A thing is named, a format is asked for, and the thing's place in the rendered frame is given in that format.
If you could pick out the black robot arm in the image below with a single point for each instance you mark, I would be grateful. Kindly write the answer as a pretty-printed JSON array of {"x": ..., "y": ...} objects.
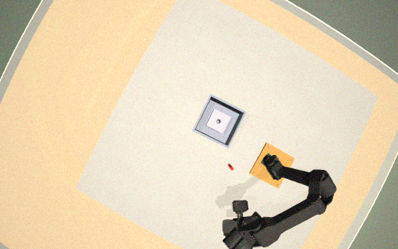
[{"x": 266, "y": 230}]

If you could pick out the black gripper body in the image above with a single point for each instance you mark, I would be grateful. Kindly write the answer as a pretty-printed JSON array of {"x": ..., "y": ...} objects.
[{"x": 241, "y": 205}]

